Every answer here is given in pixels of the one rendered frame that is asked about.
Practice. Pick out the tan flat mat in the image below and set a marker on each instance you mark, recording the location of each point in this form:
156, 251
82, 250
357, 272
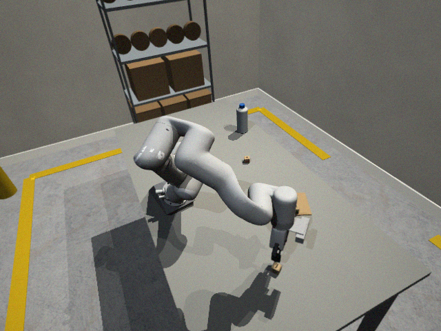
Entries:
303, 205

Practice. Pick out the white bottle with blue cap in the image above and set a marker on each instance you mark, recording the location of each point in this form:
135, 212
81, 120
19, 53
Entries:
242, 118

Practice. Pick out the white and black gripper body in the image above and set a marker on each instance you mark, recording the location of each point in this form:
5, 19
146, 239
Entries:
278, 236

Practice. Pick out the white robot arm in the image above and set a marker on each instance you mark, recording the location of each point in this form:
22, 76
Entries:
187, 165

